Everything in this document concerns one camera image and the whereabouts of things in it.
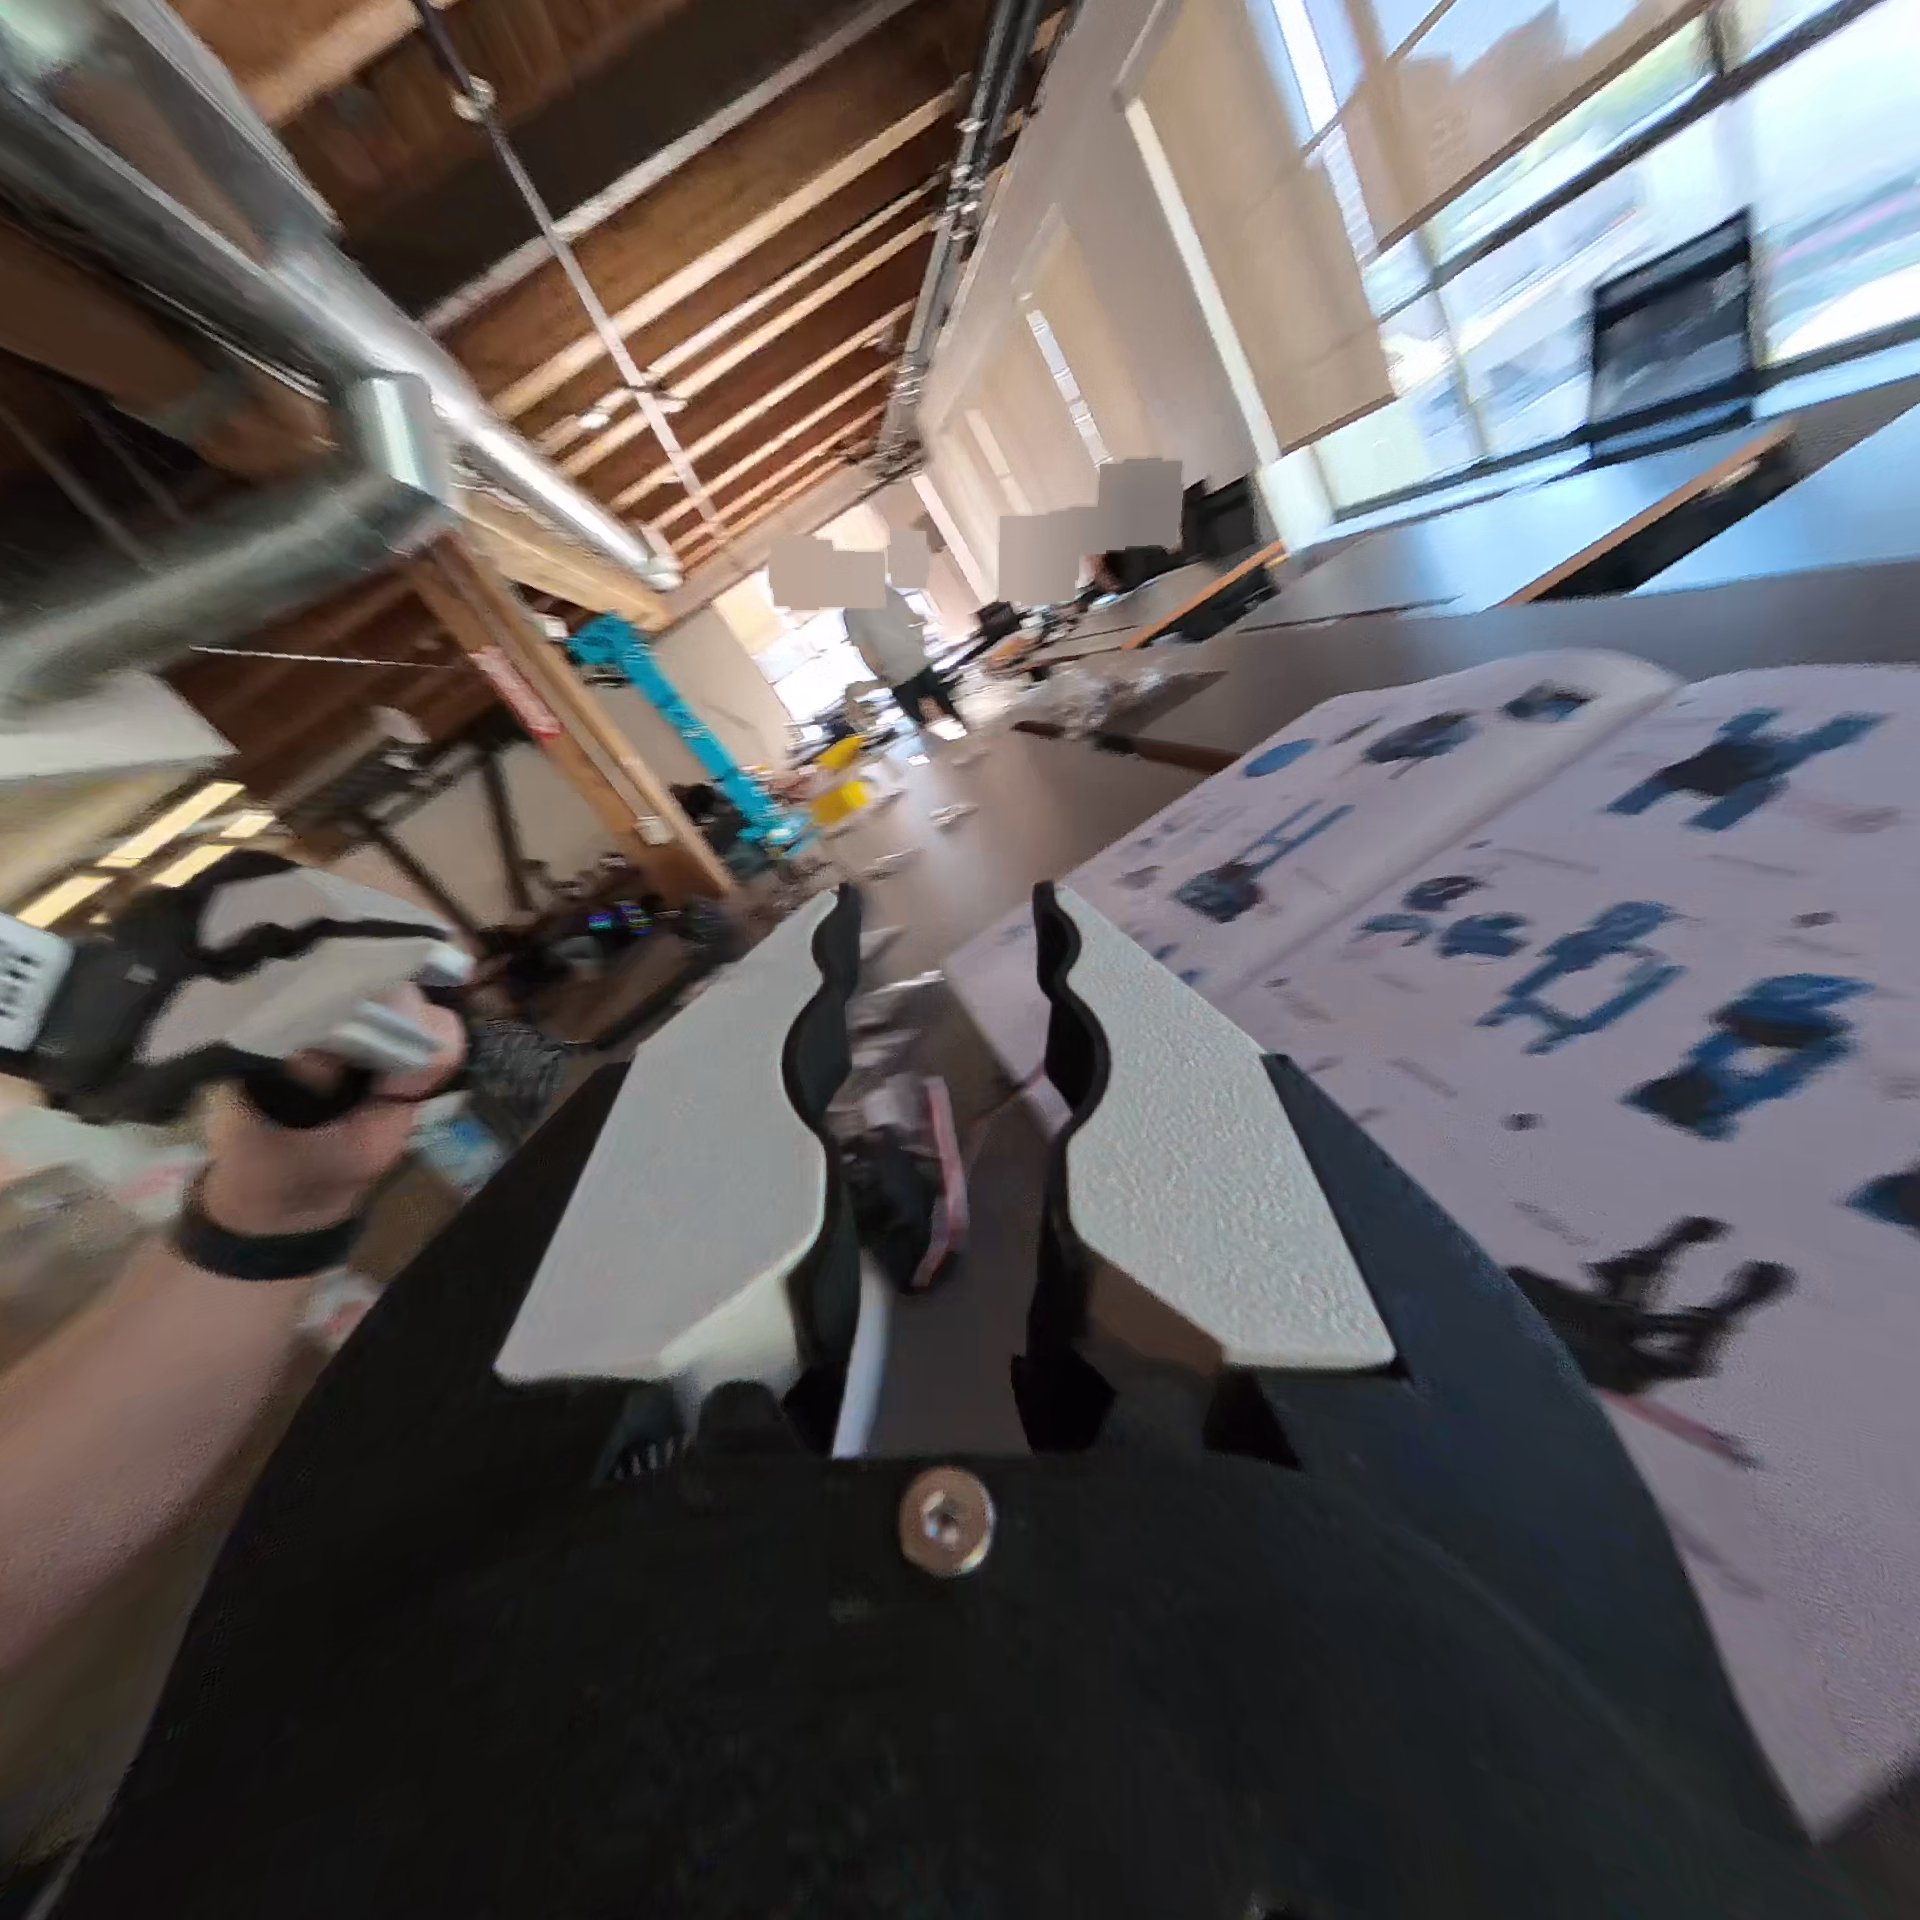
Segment black white striped cloth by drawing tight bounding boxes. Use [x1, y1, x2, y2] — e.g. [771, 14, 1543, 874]
[463, 1020, 567, 1143]

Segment window wall with blinds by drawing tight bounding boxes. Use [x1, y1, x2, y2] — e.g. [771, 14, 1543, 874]
[1275, 0, 1920, 513]

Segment printed instruction sheet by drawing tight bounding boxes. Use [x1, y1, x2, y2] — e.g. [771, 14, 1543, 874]
[944, 644, 1920, 1840]

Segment dark brown desk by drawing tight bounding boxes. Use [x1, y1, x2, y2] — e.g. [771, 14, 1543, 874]
[598, 360, 1920, 1920]

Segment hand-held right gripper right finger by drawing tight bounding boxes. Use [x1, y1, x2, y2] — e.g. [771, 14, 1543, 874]
[1007, 883, 1402, 1455]

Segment black wristband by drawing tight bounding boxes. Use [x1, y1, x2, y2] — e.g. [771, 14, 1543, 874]
[170, 1169, 373, 1288]

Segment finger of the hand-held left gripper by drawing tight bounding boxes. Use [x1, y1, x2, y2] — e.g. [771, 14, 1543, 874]
[188, 874, 477, 988]
[222, 961, 460, 1075]

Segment red white sign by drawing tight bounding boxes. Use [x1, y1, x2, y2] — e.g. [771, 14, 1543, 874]
[469, 644, 567, 742]

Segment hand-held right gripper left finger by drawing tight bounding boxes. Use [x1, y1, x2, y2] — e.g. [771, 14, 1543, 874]
[492, 886, 867, 1456]

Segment person's left hand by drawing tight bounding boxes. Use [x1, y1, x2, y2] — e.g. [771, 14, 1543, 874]
[199, 991, 479, 1226]

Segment large clear plastic bag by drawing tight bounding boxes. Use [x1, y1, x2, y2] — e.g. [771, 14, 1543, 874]
[1050, 660, 1191, 719]

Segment person's left forearm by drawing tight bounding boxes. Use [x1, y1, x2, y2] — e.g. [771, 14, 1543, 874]
[0, 1224, 362, 1706]

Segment silver metal air duct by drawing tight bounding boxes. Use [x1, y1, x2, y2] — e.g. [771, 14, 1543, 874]
[0, 0, 688, 706]

